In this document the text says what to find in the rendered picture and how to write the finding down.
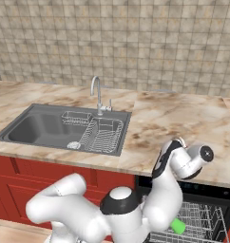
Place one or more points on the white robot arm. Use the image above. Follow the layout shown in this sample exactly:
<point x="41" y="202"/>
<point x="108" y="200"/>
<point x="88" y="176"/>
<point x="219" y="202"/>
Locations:
<point x="158" y="202"/>

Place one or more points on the black dishwasher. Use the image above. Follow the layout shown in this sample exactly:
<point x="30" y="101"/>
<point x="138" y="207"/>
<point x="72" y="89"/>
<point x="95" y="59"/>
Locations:
<point x="212" y="191"/>

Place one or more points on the green cup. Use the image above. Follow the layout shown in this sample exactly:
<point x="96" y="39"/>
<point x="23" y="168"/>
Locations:
<point x="178" y="226"/>

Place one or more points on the silver sink tap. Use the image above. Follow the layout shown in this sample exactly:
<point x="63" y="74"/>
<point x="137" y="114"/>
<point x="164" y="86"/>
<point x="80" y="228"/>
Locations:
<point x="99" y="95"/>

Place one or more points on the white scrubbing sponge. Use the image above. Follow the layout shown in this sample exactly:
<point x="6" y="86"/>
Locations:
<point x="73" y="145"/>

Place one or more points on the grey kitchen sink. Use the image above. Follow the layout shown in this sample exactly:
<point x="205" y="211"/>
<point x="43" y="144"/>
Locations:
<point x="37" y="128"/>

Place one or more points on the red cupboard front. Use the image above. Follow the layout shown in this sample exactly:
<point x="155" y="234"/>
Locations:
<point x="22" y="186"/>

